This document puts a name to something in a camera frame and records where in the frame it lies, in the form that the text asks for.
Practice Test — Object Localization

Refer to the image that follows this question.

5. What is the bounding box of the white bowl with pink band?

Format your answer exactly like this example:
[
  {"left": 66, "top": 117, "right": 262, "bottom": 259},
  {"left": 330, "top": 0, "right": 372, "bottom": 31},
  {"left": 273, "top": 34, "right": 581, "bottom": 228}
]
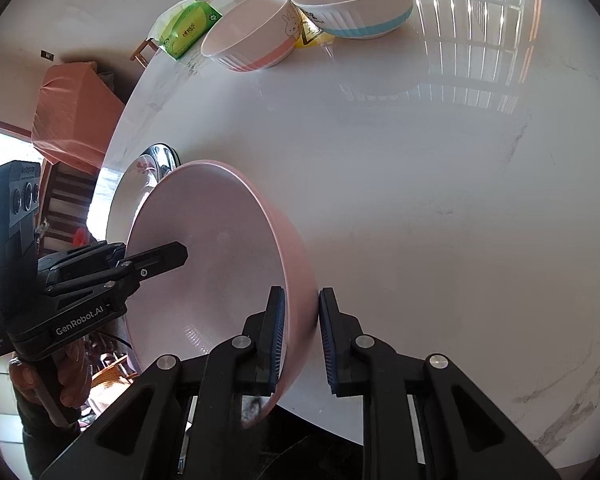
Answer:
[{"left": 201, "top": 0, "right": 297, "bottom": 73}]

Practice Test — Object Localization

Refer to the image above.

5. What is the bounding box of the green tissue pack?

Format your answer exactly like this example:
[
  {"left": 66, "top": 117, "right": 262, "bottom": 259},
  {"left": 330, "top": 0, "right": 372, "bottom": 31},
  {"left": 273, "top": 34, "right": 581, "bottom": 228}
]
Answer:
[{"left": 147, "top": 0, "right": 224, "bottom": 61}]

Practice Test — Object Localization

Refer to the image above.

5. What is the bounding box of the white plate with pink flower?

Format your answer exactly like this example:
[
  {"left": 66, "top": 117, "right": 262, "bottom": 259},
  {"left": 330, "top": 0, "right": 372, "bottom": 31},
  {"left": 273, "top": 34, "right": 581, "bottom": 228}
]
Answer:
[{"left": 105, "top": 155, "right": 181, "bottom": 266}]

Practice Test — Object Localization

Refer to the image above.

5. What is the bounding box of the white bowl with blue band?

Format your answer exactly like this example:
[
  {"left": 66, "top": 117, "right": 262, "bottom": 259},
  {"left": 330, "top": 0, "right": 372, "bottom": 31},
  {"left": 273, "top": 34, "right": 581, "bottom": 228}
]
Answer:
[{"left": 290, "top": 0, "right": 414, "bottom": 40}]

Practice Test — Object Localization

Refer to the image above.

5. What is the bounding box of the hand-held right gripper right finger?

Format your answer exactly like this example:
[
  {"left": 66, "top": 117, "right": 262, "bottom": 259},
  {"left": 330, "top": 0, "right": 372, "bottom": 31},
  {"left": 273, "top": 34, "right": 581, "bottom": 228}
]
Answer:
[{"left": 318, "top": 287, "right": 563, "bottom": 480}]

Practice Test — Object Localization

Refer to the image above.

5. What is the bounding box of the wooden bench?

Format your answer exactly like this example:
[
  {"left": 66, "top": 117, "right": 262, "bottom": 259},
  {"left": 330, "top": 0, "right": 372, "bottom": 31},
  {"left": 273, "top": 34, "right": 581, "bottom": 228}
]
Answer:
[{"left": 39, "top": 164, "right": 103, "bottom": 258}]

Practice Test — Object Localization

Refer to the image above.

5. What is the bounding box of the side window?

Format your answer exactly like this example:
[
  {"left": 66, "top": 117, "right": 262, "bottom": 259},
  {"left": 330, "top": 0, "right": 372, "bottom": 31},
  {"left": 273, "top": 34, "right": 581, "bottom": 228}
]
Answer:
[{"left": 0, "top": 122, "right": 37, "bottom": 177}]

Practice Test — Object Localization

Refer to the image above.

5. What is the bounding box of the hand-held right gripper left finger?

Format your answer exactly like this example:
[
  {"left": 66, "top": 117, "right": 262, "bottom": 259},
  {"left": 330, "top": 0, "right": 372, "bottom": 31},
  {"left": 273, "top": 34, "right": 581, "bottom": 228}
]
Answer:
[{"left": 40, "top": 285, "right": 287, "bottom": 480}]

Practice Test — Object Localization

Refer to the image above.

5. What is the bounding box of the person's left forearm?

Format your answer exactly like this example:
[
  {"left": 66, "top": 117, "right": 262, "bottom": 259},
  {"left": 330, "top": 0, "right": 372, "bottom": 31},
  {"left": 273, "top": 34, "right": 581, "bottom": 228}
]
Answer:
[{"left": 20, "top": 402, "right": 98, "bottom": 480}]

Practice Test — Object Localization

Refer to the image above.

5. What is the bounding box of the person's left hand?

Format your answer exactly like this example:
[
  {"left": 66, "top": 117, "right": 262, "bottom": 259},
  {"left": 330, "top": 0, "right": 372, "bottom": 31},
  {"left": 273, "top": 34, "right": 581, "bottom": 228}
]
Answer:
[{"left": 7, "top": 341, "right": 95, "bottom": 428}]

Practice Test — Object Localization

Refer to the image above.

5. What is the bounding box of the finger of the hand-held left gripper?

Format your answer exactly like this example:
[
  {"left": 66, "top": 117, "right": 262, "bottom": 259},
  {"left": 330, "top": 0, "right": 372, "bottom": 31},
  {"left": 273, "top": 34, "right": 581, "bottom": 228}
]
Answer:
[
  {"left": 36, "top": 242, "right": 127, "bottom": 287},
  {"left": 47, "top": 241, "right": 189, "bottom": 307}
]

